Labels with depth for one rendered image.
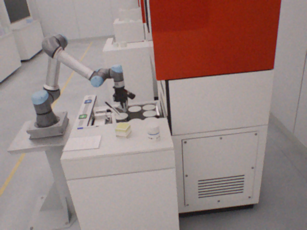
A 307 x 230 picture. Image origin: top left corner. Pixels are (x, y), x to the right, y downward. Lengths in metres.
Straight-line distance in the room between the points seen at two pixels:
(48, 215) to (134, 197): 1.17
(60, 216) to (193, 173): 1.25
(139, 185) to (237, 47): 1.00
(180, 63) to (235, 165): 0.91
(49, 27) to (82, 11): 1.26
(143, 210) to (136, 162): 0.37
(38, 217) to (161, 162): 1.49
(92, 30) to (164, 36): 8.37
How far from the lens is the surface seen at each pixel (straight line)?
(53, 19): 10.13
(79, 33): 10.01
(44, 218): 2.69
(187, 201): 2.26
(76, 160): 1.56
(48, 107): 2.11
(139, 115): 2.01
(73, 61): 1.88
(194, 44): 1.66
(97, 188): 1.67
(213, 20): 1.66
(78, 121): 1.94
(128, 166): 1.56
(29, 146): 2.10
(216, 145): 1.99
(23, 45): 8.19
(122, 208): 1.77
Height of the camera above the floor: 1.81
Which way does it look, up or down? 27 degrees down
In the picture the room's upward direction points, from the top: 5 degrees counter-clockwise
